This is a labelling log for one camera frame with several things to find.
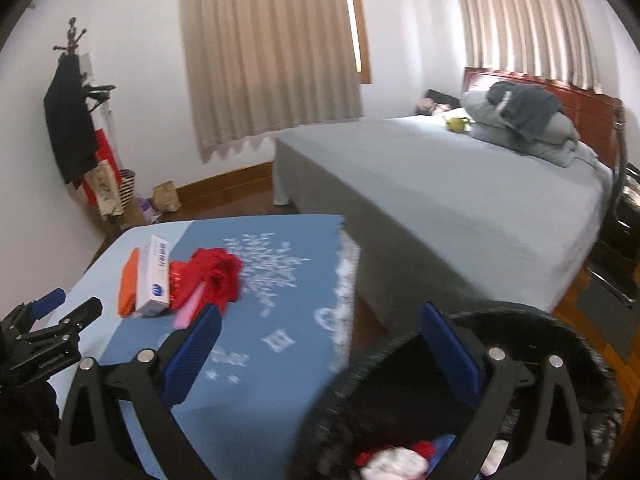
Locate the wooden headboard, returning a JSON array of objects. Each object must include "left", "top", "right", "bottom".
[{"left": 462, "top": 66, "right": 623, "bottom": 171}]

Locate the white cardboard box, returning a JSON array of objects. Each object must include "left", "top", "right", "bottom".
[{"left": 134, "top": 235, "right": 173, "bottom": 318}]

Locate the black coat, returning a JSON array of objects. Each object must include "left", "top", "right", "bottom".
[{"left": 43, "top": 55, "right": 99, "bottom": 190}]

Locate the dark grey floor mat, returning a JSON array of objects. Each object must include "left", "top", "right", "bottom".
[{"left": 575, "top": 280, "right": 640, "bottom": 361}]

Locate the bed with grey sheet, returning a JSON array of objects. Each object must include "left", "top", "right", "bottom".
[{"left": 272, "top": 115, "right": 615, "bottom": 328}]

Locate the wooden coat rack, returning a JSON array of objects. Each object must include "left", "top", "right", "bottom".
[{"left": 53, "top": 16, "right": 118, "bottom": 231}]

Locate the dark grey blanket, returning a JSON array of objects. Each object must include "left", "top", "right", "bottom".
[{"left": 487, "top": 81, "right": 565, "bottom": 143}]

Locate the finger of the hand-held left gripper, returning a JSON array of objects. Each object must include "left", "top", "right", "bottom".
[
  {"left": 27, "top": 296, "right": 103, "bottom": 356},
  {"left": 0, "top": 287, "right": 67, "bottom": 333}
]

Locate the white paper scrap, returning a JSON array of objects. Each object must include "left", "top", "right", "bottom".
[{"left": 480, "top": 440, "right": 511, "bottom": 478}]

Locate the printed white tote bag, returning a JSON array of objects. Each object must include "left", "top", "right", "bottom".
[{"left": 85, "top": 160, "right": 123, "bottom": 218}]

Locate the red cloth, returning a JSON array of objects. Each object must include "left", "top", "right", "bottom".
[{"left": 170, "top": 247, "right": 245, "bottom": 311}]

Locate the pink paper piece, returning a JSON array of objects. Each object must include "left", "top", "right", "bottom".
[{"left": 175, "top": 282, "right": 207, "bottom": 330}]

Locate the blue patterned tablecloth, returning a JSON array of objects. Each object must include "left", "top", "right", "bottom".
[{"left": 42, "top": 214, "right": 362, "bottom": 480}]

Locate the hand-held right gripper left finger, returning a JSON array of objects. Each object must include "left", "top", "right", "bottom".
[{"left": 54, "top": 302, "right": 223, "bottom": 480}]

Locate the black metal chair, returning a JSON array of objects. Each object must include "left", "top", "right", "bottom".
[{"left": 585, "top": 162, "right": 640, "bottom": 308}]

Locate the striped bag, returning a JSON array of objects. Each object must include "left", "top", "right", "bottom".
[{"left": 119, "top": 169, "right": 137, "bottom": 206}]

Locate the narrow beige curtain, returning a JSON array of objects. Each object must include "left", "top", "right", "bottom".
[{"left": 452, "top": 0, "right": 603, "bottom": 93}]

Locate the red bag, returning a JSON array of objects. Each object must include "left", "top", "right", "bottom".
[{"left": 82, "top": 127, "right": 123, "bottom": 206}]

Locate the wide beige curtain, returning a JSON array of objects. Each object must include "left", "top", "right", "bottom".
[{"left": 177, "top": 0, "right": 363, "bottom": 163}]

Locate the trash bin with black bag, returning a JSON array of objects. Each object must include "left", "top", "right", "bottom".
[{"left": 292, "top": 307, "right": 626, "bottom": 480}]

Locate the folded light grey quilt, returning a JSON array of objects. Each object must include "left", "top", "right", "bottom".
[{"left": 460, "top": 90, "right": 598, "bottom": 168}]

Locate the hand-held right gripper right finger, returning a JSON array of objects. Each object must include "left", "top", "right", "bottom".
[{"left": 420, "top": 301, "right": 587, "bottom": 480}]

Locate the black clothes hanger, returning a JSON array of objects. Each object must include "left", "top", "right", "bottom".
[{"left": 82, "top": 85, "right": 117, "bottom": 106}]

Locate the brown paper bag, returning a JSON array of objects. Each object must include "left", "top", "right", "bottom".
[{"left": 152, "top": 182, "right": 182, "bottom": 213}]

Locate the black bag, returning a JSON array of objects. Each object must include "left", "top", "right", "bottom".
[{"left": 424, "top": 89, "right": 461, "bottom": 108}]

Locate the orange foam net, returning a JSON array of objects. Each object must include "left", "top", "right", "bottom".
[{"left": 118, "top": 249, "right": 142, "bottom": 317}]

